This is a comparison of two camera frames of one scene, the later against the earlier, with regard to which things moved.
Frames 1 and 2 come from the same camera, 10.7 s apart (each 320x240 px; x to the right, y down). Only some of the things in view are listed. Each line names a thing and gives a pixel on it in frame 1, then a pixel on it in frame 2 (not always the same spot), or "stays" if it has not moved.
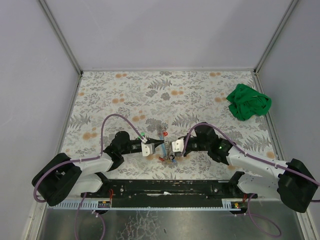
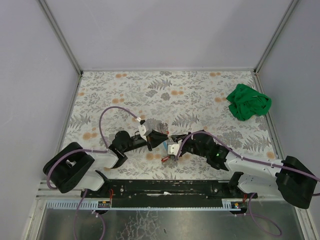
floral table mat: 163,105 stays
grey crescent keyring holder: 168,152 to 156,124
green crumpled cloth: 247,103 stays
